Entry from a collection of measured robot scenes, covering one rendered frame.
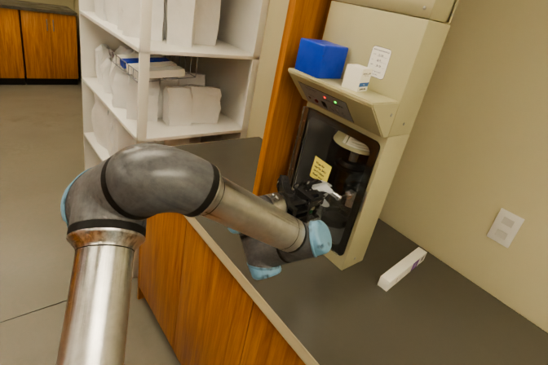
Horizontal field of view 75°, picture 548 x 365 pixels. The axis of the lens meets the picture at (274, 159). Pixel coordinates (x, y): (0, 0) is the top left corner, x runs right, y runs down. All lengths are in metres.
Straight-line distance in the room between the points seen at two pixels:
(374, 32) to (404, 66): 0.13
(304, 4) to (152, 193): 0.79
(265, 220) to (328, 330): 0.46
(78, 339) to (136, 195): 0.20
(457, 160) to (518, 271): 0.40
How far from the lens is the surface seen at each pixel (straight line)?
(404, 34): 0.99
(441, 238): 1.50
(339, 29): 1.12
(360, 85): 0.97
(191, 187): 0.55
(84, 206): 0.62
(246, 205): 0.63
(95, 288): 0.59
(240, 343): 1.33
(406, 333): 1.14
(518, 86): 1.33
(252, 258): 0.87
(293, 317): 1.04
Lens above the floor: 1.70
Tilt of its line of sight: 25 degrees down
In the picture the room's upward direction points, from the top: 12 degrees clockwise
